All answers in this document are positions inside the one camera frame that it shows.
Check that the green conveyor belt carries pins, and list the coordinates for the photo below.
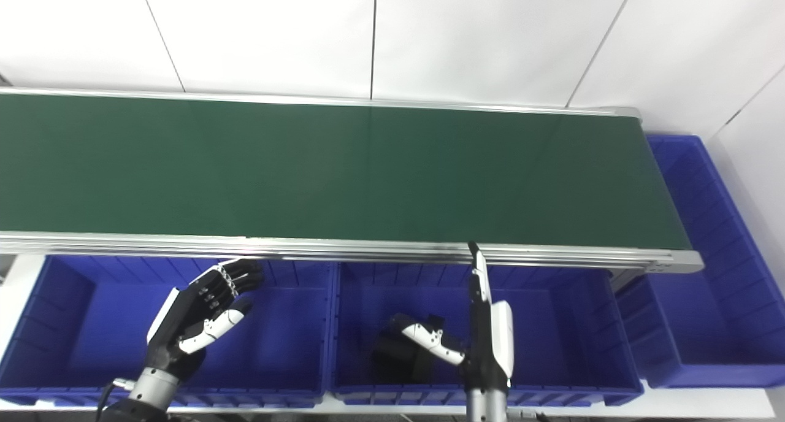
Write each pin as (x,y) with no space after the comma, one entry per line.
(343,170)
(368,255)

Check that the aluminium conveyor leg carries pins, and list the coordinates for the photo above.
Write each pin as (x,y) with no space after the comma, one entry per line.
(622,281)

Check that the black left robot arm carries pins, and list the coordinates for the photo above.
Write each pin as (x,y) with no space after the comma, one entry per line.
(144,397)

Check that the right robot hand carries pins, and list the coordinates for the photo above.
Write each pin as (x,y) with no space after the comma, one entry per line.
(487,336)

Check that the black cylinder block part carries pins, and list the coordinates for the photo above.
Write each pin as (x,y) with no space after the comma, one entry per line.
(398,357)

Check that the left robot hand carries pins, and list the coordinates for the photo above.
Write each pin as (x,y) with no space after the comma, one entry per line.
(190,318)

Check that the blue plastic bin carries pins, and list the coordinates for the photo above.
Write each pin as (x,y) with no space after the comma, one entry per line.
(717,281)
(564,330)
(98,330)

